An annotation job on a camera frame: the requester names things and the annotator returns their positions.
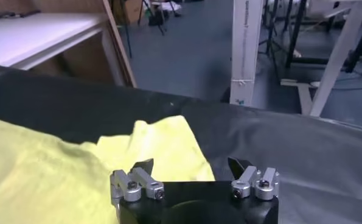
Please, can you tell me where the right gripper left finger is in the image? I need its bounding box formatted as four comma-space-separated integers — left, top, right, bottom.
110, 158, 165, 211

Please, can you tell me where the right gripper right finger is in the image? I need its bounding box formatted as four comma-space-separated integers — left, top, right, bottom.
228, 156, 280, 201

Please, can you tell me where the yellow-green t-shirt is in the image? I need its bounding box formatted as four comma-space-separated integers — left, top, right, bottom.
0, 114, 216, 224

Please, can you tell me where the tall white cardboard box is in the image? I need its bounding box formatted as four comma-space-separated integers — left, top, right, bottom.
229, 0, 265, 108

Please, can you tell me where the white standing desk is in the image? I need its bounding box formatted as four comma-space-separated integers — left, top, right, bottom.
280, 0, 362, 117

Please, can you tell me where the white table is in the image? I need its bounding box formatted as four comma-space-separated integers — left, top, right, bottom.
0, 12, 109, 71

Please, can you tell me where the black power strip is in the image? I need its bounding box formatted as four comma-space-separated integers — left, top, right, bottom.
18, 9, 42, 18

